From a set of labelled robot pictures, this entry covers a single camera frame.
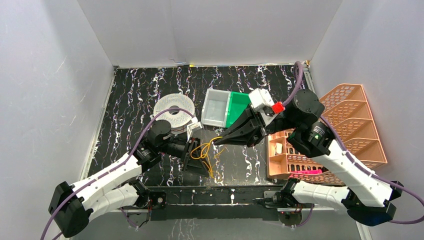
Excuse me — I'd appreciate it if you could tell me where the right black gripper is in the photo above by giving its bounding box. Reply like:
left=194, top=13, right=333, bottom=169
left=212, top=102, right=300, bottom=148

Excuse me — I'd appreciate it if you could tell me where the yellow wire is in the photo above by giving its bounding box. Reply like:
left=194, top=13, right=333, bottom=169
left=190, top=136, right=228, bottom=181

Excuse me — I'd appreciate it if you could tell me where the white filament spool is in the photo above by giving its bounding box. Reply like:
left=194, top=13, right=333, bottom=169
left=152, top=93, right=195, bottom=134

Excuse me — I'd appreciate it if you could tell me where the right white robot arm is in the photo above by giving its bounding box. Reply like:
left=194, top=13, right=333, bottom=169
left=213, top=89, right=402, bottom=227

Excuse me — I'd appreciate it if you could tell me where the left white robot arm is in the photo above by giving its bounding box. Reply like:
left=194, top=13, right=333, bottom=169
left=48, top=118, right=208, bottom=238

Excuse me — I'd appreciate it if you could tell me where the green plastic bin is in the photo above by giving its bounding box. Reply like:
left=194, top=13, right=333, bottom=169
left=225, top=91, right=251, bottom=128

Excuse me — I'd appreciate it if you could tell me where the white item in organizer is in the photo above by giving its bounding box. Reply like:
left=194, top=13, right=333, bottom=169
left=274, top=142, right=283, bottom=156

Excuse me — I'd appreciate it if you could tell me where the white plastic bin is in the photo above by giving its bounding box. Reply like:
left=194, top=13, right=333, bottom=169
left=201, top=88, right=231, bottom=128

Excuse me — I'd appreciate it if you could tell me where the pink item in organizer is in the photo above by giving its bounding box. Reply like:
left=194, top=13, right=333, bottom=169
left=290, top=169, right=323, bottom=175

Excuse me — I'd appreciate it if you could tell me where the orange desk organizer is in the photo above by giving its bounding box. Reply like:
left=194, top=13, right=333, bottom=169
left=267, top=83, right=388, bottom=186

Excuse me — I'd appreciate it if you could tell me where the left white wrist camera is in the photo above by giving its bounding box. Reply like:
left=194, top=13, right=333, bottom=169
left=186, top=122, right=203, bottom=141

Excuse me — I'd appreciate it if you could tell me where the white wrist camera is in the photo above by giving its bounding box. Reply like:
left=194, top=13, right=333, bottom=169
left=186, top=122, right=203, bottom=141
left=248, top=88, right=286, bottom=117

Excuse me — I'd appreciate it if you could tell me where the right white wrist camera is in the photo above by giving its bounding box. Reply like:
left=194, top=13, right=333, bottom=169
left=248, top=88, right=286, bottom=117

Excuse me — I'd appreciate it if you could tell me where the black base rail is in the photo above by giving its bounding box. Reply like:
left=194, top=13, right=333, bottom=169
left=99, top=186, right=316, bottom=222

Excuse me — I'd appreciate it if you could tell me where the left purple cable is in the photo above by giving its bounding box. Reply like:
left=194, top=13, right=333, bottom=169
left=39, top=107, right=195, bottom=240

